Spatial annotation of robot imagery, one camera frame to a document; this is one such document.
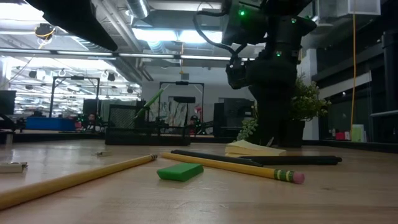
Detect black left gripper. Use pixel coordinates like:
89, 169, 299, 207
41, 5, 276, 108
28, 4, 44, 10
26, 0, 119, 52

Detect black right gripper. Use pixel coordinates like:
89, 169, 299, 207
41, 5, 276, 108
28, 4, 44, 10
247, 57, 299, 138

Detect yellow sticky note pad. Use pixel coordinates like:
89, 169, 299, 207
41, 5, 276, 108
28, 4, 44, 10
224, 139, 287, 158

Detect black pen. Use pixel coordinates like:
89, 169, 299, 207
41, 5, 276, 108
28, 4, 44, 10
239, 155, 343, 166
170, 149, 264, 167

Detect yellow pencil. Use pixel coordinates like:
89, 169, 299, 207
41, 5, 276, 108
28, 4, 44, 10
160, 151, 306, 185
0, 154, 159, 211

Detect green handled scissors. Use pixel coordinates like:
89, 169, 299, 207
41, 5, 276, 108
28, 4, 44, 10
133, 88, 165, 121

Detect green eraser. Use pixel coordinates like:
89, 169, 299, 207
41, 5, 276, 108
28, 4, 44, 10
156, 162, 205, 182

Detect black mesh desk organizer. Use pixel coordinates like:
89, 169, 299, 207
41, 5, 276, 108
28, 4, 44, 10
104, 104, 192, 146

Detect long ceiling light bar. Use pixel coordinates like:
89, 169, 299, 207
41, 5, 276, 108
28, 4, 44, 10
0, 47, 256, 62

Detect small trailing succulent plant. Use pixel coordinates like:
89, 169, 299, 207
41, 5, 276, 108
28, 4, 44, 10
235, 117, 259, 143

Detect bushy green potted plant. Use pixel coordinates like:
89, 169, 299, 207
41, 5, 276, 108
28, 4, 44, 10
292, 73, 332, 147

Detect black cabinet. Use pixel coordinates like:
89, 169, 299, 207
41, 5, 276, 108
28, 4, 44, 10
213, 97, 256, 138

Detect black ceiling device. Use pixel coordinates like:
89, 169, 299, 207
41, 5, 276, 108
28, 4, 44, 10
34, 22, 57, 40

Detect green and white box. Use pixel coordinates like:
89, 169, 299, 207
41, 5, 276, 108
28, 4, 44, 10
351, 124, 366, 143

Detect blue storage bin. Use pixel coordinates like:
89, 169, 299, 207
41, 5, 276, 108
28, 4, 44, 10
25, 116, 76, 132

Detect dark background monitor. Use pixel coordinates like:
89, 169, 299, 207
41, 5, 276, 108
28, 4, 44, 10
0, 90, 17, 116

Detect black background station frame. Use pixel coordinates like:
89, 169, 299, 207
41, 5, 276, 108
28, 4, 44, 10
158, 81, 205, 134
49, 75, 101, 119

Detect silver ventilation duct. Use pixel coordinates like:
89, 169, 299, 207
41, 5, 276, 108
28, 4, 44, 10
126, 0, 150, 19

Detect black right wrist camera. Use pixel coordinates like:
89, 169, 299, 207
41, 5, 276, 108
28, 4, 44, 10
226, 58, 249, 90

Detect black aluminium table frame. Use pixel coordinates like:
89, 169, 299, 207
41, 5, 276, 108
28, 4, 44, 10
0, 130, 398, 154

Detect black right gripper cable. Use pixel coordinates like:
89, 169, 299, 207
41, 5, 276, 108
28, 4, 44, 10
192, 12, 248, 65

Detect pale patterned wall hanging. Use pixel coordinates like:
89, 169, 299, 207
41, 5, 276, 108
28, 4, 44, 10
148, 99, 188, 128

